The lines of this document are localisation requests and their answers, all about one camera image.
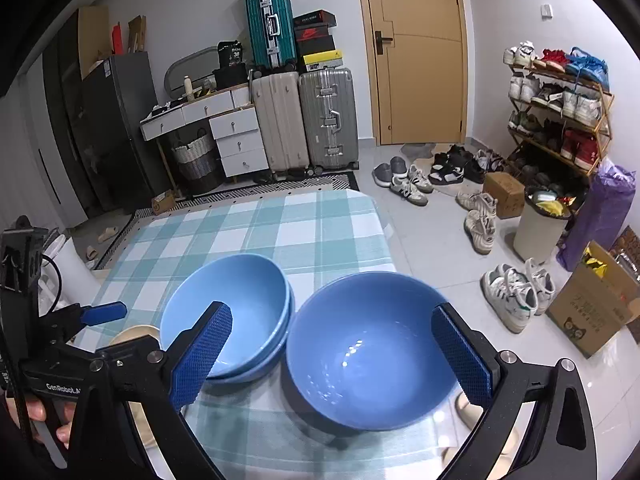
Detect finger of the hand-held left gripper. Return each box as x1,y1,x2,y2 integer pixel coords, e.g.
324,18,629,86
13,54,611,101
102,335,163,361
37,301,127,346

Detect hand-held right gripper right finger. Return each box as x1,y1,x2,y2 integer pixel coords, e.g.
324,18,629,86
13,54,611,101
431,302,598,480

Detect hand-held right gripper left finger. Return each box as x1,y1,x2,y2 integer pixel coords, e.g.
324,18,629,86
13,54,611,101
67,301,234,480

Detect cream round plate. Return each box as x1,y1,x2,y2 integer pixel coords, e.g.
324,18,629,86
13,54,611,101
107,325,162,463

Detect blue bowl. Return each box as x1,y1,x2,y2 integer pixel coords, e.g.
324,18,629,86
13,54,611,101
286,271,481,432
207,285,293,385
160,253,292,378

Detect person's left hand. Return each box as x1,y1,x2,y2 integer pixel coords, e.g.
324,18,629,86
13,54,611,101
5,392,76,443

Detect white electric kettle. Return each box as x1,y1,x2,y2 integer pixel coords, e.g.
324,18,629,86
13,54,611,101
42,237,103,311

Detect scattered sneakers group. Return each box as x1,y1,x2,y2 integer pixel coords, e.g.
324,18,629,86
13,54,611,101
371,144,557,335

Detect small printed cardboard box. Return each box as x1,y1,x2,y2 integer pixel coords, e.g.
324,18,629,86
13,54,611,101
151,191,177,215

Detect cat print cardboard box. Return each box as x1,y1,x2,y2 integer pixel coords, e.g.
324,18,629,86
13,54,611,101
545,241,640,358

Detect white trash bin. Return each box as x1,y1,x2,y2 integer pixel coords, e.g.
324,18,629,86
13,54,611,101
513,187,573,264

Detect teal checked tablecloth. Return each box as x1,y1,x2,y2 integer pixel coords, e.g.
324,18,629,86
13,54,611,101
75,190,471,480

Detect small brown cardboard box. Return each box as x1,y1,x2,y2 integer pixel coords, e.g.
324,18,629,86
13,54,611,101
482,172,526,219

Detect woven laundry basket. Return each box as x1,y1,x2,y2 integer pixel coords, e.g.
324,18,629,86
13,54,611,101
170,132,221,196

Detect black refrigerator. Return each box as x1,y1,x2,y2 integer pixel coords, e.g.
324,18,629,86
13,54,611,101
42,51,173,218

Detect purple plastic bag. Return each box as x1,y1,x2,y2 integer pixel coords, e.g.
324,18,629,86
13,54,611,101
556,157,637,272

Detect white drawer dresser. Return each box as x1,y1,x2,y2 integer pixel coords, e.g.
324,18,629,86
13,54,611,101
140,82,271,178

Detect beige suitcase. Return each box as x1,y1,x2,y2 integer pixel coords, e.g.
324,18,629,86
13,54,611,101
250,71,312,176

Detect oval grey mirror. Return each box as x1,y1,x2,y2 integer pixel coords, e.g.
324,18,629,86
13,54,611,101
165,46,221,98

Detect flat cardboard sheet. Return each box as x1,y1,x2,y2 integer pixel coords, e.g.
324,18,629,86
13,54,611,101
77,6,113,81

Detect silver suitcase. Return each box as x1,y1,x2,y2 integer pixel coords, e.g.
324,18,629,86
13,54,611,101
298,67,361,171

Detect rows of racked shoes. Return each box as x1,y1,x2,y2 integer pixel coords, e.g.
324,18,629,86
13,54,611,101
502,42,612,173

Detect wooden shoe rack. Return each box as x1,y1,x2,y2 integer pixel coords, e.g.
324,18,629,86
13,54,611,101
502,42,615,196

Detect black bag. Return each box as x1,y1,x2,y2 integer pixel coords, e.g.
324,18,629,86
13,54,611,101
215,40,251,88

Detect wooden door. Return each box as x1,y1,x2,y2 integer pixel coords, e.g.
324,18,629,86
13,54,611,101
355,0,468,147

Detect black and yellow shoe box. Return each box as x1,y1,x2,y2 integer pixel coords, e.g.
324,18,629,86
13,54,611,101
299,50,345,73

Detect teal suitcase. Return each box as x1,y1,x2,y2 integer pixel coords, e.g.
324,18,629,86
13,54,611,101
245,0,297,72

